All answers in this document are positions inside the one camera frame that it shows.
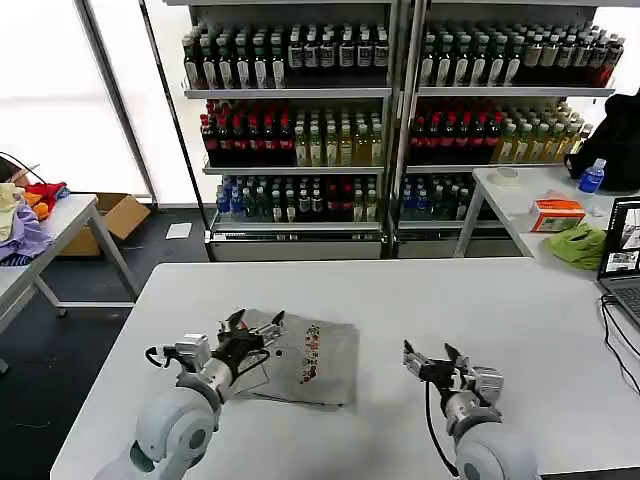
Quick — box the white side table with clothes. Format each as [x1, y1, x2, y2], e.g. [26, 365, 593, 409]
[0, 193, 140, 336]

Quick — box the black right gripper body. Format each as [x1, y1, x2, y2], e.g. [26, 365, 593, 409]
[418, 356, 465, 397]

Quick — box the red cloth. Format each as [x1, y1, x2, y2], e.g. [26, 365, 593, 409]
[24, 181, 69, 212]

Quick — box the dark grey laptop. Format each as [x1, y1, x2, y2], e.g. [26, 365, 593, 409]
[595, 195, 640, 332]

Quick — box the grey printed t-shirt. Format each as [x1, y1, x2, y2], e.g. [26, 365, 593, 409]
[233, 308, 362, 409]

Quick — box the black bag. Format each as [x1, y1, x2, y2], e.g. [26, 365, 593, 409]
[563, 86, 640, 193]

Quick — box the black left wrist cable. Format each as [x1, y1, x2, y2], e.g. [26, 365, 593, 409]
[144, 343, 177, 370]

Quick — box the grey window frame post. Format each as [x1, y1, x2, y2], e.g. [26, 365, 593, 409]
[73, 0, 161, 207]

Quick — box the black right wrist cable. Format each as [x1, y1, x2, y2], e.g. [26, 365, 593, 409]
[424, 378, 460, 477]

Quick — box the black laptop cable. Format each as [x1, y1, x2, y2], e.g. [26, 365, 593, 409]
[599, 293, 640, 397]

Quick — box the pale yellow cloth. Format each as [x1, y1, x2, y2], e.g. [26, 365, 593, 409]
[0, 182, 26, 244]

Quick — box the orange cloth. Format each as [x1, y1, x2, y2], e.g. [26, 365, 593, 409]
[24, 192, 52, 221]

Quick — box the blue water bottle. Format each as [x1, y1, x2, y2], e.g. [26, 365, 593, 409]
[576, 158, 608, 196]

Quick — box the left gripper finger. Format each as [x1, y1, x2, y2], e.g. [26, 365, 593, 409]
[248, 310, 287, 347]
[217, 309, 247, 335]

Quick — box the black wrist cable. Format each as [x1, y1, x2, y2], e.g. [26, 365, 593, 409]
[424, 378, 460, 477]
[144, 343, 177, 370]

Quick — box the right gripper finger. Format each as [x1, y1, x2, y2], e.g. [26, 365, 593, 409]
[443, 342, 475, 377]
[400, 340, 427, 375]

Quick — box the purple cloth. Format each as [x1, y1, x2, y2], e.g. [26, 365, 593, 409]
[0, 199, 54, 267]

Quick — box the shelf of bottles with pole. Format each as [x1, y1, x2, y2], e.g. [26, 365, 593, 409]
[164, 0, 402, 262]

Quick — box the brown cardboard box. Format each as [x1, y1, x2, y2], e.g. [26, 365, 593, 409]
[58, 193, 152, 258]

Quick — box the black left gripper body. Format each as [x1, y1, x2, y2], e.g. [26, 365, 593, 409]
[211, 326, 266, 374]

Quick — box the green cloth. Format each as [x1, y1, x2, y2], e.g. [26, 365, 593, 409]
[543, 222, 609, 272]

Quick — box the orange and white box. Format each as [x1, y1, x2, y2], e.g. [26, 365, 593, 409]
[528, 198, 587, 235]

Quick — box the thin black cable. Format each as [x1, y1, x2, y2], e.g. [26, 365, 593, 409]
[0, 152, 45, 187]

